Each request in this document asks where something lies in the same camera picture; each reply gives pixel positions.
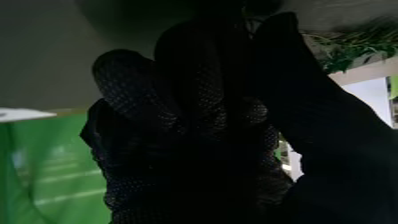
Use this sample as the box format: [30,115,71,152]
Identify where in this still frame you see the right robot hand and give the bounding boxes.
[78,11,398,224]

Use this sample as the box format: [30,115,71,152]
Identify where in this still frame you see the bunch of green sprigs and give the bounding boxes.
[303,19,398,75]

